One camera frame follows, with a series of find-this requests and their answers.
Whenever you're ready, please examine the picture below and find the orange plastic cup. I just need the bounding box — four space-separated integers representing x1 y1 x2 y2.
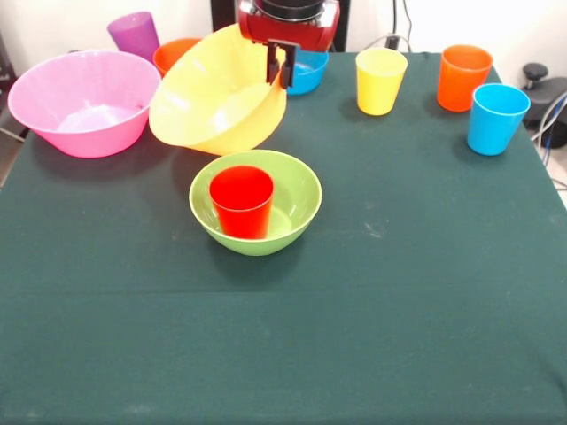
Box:
437 43 494 112

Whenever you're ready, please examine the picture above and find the grey cable bundle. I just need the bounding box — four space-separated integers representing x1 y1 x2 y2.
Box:
531 92 567 169

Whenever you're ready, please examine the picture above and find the blue plastic cup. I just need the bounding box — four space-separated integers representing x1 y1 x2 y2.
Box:
466 82 532 157

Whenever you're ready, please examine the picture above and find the blue plastic bowl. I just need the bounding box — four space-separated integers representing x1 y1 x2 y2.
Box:
285 47 330 96

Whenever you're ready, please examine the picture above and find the orange plastic bowl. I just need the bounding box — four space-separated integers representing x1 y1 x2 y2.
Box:
152 37 203 78

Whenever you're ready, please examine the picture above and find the pink plastic bowl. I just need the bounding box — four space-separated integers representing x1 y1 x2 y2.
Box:
7 50 163 159

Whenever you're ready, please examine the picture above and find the dark green tablecloth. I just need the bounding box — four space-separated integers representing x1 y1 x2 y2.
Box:
0 50 567 425

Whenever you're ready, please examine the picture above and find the green plastic bowl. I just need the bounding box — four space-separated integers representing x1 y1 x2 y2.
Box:
189 149 323 257

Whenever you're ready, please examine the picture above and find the red plastic cup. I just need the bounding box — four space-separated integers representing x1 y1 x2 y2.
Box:
208 166 275 240

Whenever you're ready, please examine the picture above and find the yellow plastic bowl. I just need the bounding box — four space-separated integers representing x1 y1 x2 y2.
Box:
148 22 288 156

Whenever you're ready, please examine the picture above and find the black wall cable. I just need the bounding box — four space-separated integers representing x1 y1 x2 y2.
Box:
367 0 414 52

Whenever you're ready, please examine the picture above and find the yellow plastic cup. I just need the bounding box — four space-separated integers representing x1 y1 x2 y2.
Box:
355 47 408 117

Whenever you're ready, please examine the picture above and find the purple plastic cup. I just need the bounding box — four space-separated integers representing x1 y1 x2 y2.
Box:
106 11 161 63

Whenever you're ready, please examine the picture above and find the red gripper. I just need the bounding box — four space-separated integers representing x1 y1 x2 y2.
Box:
237 0 342 89

